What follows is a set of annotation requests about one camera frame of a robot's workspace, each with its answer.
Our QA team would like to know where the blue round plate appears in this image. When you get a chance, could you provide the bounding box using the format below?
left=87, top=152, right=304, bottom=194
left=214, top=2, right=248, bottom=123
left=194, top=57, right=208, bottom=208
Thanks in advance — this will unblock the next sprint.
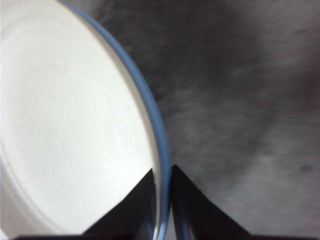
left=61, top=0, right=191, bottom=240

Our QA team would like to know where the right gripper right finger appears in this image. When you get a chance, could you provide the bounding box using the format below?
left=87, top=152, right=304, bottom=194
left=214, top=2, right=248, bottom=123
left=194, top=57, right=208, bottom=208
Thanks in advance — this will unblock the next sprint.
left=170, top=164, right=320, bottom=240

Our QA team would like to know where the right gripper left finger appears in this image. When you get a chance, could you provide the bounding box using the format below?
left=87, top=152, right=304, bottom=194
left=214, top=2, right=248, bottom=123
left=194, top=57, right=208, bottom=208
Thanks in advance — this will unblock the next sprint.
left=17, top=167, right=158, bottom=240

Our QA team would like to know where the white round plate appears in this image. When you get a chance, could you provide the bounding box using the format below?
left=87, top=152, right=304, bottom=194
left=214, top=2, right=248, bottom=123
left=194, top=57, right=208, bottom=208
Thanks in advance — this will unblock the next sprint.
left=0, top=0, right=162, bottom=240

